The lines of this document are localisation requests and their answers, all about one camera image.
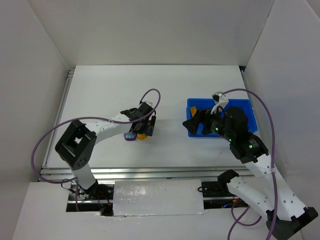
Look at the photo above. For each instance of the white taped cover plate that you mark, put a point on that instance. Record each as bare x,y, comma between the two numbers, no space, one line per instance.
157,198

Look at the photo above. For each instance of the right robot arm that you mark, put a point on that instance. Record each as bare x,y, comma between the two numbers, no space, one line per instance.
284,213

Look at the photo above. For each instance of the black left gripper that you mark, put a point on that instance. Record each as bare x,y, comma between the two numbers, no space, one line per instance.
144,126

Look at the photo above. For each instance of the yellow oval lego piece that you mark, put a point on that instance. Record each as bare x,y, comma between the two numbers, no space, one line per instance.
141,137

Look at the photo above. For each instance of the purple oval flower lego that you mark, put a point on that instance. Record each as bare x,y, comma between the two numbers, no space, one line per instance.
130,136

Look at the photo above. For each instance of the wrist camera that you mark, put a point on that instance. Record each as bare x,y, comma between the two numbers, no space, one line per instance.
220,101
149,103

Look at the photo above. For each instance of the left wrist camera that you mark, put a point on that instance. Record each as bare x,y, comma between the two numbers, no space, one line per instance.
149,103

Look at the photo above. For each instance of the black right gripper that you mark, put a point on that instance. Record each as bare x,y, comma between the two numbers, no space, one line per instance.
205,122

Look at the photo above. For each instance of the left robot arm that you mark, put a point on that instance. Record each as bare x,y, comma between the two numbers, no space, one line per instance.
77,143

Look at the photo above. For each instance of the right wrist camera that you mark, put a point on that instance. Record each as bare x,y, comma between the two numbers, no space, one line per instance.
220,101

